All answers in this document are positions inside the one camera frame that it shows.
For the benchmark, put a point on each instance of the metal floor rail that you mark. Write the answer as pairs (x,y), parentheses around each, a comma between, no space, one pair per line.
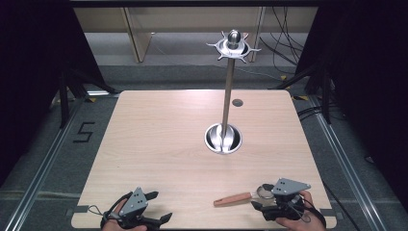
(41,170)
(349,166)

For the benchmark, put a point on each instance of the grey table edge bracket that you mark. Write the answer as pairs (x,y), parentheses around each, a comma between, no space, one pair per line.
(327,212)
(81,209)

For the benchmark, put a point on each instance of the black tape floor mark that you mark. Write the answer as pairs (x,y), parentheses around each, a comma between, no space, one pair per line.
(84,132)

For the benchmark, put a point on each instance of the grey round table grommet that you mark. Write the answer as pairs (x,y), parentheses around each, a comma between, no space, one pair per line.
(237,103)

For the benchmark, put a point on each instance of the metal utensil stand with hooks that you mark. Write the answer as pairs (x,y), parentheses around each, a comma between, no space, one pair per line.
(226,106)

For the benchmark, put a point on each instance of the person's left hand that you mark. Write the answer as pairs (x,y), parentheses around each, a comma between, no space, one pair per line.
(119,225)

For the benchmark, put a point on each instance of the black curtain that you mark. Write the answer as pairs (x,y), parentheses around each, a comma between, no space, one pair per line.
(365,89)
(35,80)

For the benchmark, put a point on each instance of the person's right hand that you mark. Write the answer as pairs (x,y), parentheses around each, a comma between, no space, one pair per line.
(301,224)

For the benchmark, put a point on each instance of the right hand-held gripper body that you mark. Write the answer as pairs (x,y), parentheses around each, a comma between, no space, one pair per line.
(288,187)

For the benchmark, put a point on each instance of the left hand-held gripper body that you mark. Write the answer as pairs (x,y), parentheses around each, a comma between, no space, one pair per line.
(134,202)

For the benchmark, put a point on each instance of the yellow floor tape marker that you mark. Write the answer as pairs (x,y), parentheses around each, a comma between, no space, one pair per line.
(92,99)
(283,77)
(300,97)

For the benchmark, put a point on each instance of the black tripod stand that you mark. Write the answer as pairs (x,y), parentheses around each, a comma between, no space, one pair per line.
(316,80)
(69,86)

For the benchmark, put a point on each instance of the beige wooden cabinet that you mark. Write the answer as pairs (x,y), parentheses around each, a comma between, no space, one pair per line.
(160,22)

